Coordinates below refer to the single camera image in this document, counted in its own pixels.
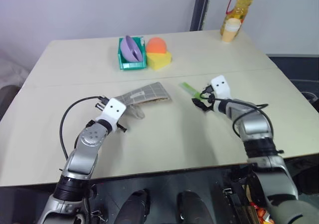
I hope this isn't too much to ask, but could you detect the green highlighter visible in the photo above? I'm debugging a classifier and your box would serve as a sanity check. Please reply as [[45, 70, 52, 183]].
[[178, 82, 202, 98]]

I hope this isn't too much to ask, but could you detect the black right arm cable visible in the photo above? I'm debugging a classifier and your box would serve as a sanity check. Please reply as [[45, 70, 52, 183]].
[[199, 86, 270, 138]]

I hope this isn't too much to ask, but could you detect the dark vertical post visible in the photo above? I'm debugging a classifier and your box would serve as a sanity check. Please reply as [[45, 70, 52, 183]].
[[189, 0, 213, 32]]

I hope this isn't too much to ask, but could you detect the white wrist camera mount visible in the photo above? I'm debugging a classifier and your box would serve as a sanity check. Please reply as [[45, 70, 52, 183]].
[[210, 75, 231, 99], [95, 98, 127, 133]]

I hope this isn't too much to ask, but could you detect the purple bowl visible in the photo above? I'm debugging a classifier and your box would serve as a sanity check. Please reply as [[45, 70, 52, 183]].
[[120, 35, 144, 62]]

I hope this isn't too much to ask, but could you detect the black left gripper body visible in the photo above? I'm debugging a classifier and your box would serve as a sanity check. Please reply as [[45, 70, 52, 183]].
[[94, 99, 129, 133]]

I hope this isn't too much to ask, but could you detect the yellow oil bottle red handle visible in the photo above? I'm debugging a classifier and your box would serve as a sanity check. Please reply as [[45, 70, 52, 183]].
[[219, 0, 256, 42]]

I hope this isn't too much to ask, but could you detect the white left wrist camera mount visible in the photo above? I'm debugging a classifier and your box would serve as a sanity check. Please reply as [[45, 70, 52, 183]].
[[95, 98, 127, 133]]

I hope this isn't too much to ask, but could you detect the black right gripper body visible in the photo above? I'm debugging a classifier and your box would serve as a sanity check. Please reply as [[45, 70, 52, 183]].
[[201, 85, 216, 112]]

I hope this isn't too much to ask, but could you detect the orange foam ball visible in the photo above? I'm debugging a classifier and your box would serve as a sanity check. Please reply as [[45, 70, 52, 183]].
[[146, 36, 167, 55]]

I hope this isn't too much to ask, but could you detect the beige grid pouch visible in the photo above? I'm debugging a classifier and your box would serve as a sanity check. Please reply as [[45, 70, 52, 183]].
[[115, 81, 173, 120]]

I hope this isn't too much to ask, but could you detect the red orange clutter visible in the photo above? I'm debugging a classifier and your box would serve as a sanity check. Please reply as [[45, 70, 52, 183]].
[[249, 201, 274, 224]]

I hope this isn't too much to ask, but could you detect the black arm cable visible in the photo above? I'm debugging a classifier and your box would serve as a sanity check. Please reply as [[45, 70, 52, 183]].
[[59, 95, 108, 160], [199, 86, 270, 138]]

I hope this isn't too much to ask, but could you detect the cream paper cup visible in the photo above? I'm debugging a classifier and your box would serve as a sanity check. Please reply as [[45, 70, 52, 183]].
[[221, 17, 242, 43]]

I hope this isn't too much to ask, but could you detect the dark rounded shape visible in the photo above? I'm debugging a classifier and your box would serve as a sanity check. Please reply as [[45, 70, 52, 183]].
[[116, 188, 151, 224], [176, 190, 212, 224]]

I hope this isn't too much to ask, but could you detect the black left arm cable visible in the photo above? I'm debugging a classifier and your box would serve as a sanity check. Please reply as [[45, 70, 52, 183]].
[[59, 95, 108, 160]]

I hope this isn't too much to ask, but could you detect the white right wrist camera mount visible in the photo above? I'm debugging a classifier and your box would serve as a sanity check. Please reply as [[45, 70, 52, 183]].
[[210, 75, 231, 99]]

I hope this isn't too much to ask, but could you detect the green plastic bin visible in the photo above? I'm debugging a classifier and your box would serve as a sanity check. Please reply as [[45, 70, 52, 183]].
[[117, 36, 148, 71]]

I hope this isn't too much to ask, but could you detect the yellow foam block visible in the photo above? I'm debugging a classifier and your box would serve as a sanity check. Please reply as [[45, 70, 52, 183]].
[[146, 51, 173, 71]]

